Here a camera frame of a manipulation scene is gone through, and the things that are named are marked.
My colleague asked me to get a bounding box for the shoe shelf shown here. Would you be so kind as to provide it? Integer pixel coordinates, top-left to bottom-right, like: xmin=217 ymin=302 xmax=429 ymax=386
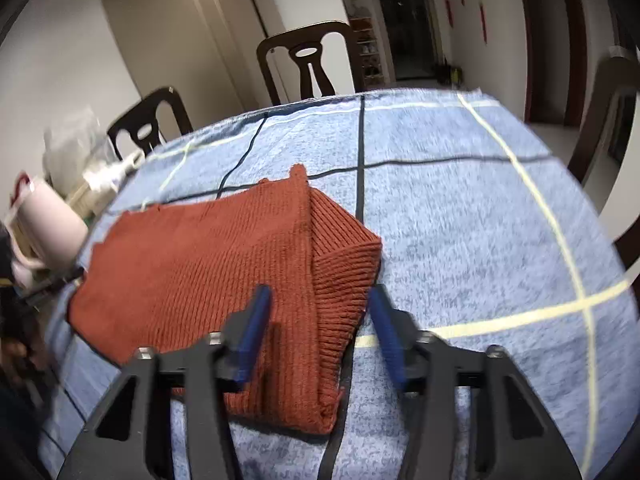
xmin=348 ymin=17 xmax=391 ymax=83

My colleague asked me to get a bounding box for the dark glass door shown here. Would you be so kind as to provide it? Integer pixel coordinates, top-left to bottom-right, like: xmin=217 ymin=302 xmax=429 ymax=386
xmin=367 ymin=0 xmax=443 ymax=81

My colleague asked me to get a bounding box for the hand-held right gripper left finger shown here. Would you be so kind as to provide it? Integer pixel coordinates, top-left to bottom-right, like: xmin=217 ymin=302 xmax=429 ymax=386
xmin=57 ymin=284 xmax=273 ymax=480

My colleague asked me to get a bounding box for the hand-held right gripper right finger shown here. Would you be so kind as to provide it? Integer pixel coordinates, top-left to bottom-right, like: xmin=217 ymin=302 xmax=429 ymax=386
xmin=367 ymin=284 xmax=583 ymax=480

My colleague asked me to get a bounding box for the blue checked tablecloth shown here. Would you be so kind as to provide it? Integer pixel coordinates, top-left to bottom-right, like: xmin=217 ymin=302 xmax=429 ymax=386
xmin=37 ymin=87 xmax=636 ymax=480

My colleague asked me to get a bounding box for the brown wooden door frame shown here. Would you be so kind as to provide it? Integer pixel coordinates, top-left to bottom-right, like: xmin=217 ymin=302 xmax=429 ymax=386
xmin=515 ymin=0 xmax=588 ymax=126

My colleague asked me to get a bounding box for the pink electric kettle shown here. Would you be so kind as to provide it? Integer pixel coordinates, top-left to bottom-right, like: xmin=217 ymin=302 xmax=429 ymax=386
xmin=2 ymin=172 xmax=90 ymax=291

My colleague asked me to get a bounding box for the dark wooden chair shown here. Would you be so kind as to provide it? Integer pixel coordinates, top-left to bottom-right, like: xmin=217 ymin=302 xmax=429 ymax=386
xmin=567 ymin=56 xmax=640 ymax=261
xmin=256 ymin=20 xmax=366 ymax=106
xmin=106 ymin=86 xmax=195 ymax=161

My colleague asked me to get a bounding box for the rust red knitted sweater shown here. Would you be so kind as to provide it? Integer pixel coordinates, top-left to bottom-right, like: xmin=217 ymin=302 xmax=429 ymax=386
xmin=66 ymin=164 xmax=384 ymax=435

